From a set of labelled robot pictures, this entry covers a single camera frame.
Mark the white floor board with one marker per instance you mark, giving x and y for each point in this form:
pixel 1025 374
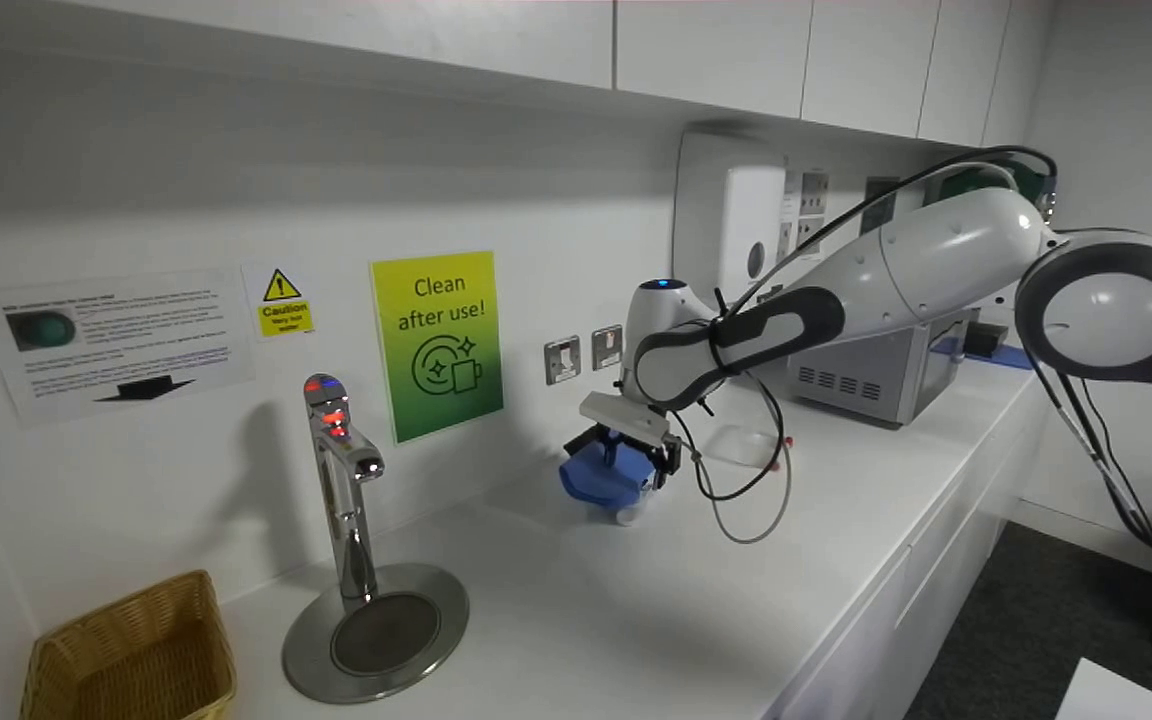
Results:
pixel 1117 693

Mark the chrome tap with red light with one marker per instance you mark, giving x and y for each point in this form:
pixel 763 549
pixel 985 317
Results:
pixel 341 466

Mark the white wall cabinet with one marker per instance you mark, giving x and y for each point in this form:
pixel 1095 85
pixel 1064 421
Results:
pixel 469 32

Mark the white instruction sheet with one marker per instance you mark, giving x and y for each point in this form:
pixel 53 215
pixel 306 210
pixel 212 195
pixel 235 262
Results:
pixel 110 341

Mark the stainless steel appliance box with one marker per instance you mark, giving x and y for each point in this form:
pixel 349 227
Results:
pixel 870 381

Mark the yellow warning sign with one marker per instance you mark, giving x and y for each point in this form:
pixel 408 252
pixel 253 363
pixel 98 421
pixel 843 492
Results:
pixel 286 304

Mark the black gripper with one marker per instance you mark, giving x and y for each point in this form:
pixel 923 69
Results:
pixel 666 463

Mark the white base cabinet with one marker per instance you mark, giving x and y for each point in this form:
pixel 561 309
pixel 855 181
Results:
pixel 897 626

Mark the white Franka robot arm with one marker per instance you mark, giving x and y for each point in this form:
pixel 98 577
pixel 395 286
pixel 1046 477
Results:
pixel 948 252

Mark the white paper towel dispenser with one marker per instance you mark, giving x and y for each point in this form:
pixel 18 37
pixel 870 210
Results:
pixel 737 227

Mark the blue cloth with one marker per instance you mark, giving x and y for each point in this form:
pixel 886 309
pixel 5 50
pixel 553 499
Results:
pixel 609 472

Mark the green clean after use poster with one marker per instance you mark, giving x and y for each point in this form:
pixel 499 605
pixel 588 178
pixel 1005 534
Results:
pixel 442 346

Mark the blue flat pad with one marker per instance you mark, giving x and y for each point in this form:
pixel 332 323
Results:
pixel 1010 358

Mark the black wall socket plate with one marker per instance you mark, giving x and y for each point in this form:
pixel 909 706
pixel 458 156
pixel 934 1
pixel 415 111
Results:
pixel 876 200

